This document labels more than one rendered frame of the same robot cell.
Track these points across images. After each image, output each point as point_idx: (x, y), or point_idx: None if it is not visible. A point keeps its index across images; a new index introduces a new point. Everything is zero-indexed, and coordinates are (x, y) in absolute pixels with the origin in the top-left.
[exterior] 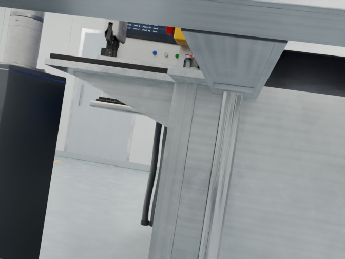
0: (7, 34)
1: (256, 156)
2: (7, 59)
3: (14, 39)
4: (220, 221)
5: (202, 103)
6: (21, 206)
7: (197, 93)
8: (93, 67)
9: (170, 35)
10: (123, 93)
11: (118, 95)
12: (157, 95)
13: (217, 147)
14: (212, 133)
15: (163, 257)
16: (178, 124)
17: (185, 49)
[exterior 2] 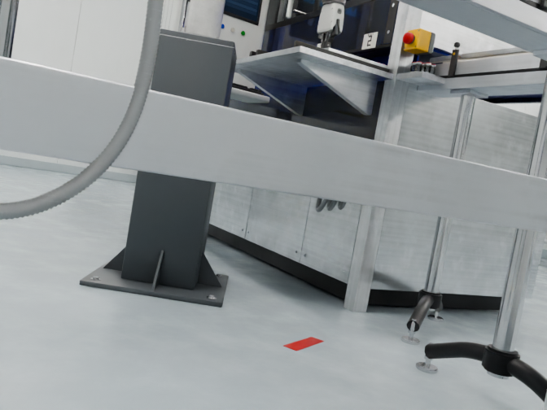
0: (201, 4)
1: (437, 139)
2: (203, 32)
3: (211, 11)
4: None
5: (410, 98)
6: (213, 185)
7: (408, 90)
8: (338, 59)
9: (237, 10)
10: (339, 83)
11: (335, 85)
12: (363, 87)
13: (462, 133)
14: (414, 121)
15: (379, 214)
16: (396, 113)
17: (404, 54)
